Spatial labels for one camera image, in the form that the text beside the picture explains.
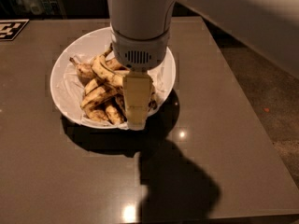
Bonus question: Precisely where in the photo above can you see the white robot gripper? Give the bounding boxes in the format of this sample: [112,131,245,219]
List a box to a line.
[111,24,170,131]

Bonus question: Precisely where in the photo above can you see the spotted yellow banana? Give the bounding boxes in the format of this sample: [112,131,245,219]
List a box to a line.
[92,45,122,89]

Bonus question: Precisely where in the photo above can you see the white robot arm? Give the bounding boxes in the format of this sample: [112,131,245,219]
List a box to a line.
[107,0,299,131]

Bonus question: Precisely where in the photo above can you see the bottom right banana end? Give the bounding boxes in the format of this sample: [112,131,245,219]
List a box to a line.
[115,95,126,116]

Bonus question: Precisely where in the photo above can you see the banana end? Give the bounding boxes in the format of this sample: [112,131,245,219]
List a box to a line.
[84,108,109,122]
[105,100,124,125]
[115,95,126,116]

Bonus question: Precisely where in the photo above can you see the right curved spotted banana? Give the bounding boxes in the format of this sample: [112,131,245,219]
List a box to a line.
[149,86,157,110]

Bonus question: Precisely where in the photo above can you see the upper right spotted banana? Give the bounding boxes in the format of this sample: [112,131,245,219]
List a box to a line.
[106,58,125,71]

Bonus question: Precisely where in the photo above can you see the bottom middle banana end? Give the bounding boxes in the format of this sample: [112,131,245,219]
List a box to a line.
[105,100,124,125]

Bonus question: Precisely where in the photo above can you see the left lower spotted banana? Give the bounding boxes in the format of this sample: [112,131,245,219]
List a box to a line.
[80,85,117,108]

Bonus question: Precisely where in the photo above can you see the bottom left banana end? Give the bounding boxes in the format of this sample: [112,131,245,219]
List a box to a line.
[84,108,109,122]

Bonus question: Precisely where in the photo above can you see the left back spotted banana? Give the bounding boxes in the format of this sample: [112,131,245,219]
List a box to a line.
[69,57,95,80]

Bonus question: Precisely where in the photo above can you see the white bowl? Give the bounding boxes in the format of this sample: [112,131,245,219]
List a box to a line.
[50,27,176,130]

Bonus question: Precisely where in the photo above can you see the white jugs in background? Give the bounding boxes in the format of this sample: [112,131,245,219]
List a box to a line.
[17,0,53,16]

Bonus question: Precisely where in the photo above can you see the black white fiducial marker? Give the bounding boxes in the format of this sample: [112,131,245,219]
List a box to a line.
[0,19,29,41]

